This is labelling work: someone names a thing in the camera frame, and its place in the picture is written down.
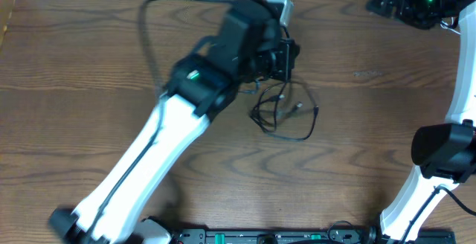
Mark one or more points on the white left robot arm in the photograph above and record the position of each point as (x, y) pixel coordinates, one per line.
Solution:
(252, 45)

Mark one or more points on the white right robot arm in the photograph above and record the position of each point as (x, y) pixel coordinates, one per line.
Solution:
(444, 154)

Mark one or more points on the cardboard box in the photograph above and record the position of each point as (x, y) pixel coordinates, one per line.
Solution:
(6, 9)

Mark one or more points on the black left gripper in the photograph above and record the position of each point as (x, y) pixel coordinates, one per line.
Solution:
(286, 59)

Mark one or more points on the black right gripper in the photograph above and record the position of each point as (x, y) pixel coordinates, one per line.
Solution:
(389, 2)

